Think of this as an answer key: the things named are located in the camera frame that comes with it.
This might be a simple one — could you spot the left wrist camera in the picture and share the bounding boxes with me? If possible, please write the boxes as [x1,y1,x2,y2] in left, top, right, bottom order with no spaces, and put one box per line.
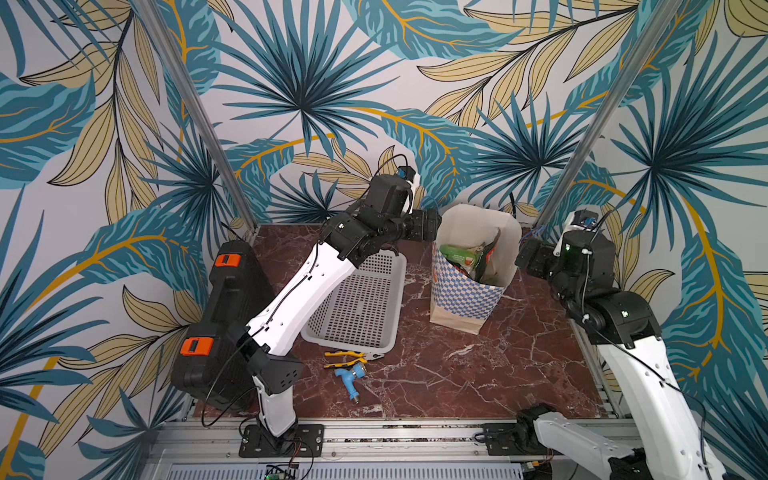
[397,165,420,196]

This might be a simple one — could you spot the yellow black pliers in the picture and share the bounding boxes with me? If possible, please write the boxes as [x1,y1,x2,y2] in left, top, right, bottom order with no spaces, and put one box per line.
[324,351,384,369]

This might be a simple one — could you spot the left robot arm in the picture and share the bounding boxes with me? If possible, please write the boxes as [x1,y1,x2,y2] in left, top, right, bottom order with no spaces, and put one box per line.
[244,166,441,440]

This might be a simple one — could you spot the black orange tool case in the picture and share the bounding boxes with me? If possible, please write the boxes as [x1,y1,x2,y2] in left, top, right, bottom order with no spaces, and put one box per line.
[170,240,275,411]

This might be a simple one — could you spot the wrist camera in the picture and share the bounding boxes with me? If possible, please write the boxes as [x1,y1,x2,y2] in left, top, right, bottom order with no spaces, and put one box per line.
[553,209,599,257]
[397,165,420,196]

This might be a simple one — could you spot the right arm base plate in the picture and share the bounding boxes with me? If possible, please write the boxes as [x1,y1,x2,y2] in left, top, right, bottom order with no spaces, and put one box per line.
[479,422,534,456]

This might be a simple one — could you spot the aluminium frame post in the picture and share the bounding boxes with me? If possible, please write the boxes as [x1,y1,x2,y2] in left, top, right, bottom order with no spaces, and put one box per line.
[133,0,259,236]
[535,1,682,227]

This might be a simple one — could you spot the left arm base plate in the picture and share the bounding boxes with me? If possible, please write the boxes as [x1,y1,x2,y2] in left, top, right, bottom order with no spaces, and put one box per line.
[238,423,325,459]

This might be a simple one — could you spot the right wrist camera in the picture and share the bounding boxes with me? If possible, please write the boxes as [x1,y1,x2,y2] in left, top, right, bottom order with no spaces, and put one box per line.
[553,209,599,257]

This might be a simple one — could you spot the checkered paper bag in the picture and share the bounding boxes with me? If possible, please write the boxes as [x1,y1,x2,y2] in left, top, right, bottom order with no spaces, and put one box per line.
[430,204,523,334]

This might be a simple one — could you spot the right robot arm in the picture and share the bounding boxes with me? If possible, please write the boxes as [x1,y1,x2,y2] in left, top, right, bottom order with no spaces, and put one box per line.
[516,229,728,479]

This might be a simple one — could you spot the blue plastic fitting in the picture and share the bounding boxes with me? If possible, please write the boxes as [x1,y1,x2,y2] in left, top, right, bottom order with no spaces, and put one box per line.
[334,363,366,404]

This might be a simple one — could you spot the left aluminium frame post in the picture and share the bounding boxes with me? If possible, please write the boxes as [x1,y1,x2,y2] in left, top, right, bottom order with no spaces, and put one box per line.
[133,0,259,236]

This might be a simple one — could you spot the right aluminium frame post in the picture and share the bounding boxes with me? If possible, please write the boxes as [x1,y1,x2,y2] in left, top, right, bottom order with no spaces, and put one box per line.
[535,1,682,227]

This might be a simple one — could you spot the white plastic basket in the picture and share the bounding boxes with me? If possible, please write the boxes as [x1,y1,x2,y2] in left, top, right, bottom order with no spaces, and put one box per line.
[301,250,407,354]

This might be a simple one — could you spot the aluminium front rail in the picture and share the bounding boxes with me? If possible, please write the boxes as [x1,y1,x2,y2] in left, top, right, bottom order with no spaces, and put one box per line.
[140,418,661,480]

